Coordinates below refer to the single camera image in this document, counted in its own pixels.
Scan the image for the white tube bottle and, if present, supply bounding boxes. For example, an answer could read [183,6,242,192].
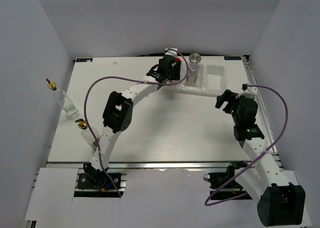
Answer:
[186,63,200,86]

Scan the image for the white three-slot organizer tray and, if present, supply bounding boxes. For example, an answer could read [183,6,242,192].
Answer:
[161,62,228,97]

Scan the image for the silver lid white shaker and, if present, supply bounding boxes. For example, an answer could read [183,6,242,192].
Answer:
[188,53,202,64]

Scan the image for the clear bottle dark contents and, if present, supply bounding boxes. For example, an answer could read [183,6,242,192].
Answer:
[75,119,101,151]

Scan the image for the glass bottle gold spout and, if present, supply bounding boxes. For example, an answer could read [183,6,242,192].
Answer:
[46,79,80,119]

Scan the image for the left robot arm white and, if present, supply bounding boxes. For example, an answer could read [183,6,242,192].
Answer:
[83,51,182,188]

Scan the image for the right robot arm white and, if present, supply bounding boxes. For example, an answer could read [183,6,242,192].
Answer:
[215,86,306,227]

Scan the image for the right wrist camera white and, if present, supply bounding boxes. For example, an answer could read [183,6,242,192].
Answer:
[236,84,258,99]

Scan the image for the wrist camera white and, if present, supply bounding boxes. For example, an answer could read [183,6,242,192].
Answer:
[164,48,178,61]
[236,84,258,99]

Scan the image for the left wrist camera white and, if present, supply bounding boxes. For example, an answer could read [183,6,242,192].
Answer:
[164,48,178,61]

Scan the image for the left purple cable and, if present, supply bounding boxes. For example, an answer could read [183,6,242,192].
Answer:
[82,47,189,198]

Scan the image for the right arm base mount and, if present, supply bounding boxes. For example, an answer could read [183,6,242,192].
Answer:
[203,161,252,201]

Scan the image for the aluminium rail front edge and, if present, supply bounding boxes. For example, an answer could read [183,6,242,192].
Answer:
[45,162,231,169]

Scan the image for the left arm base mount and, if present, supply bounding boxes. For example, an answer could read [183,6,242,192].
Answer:
[74,163,126,198]

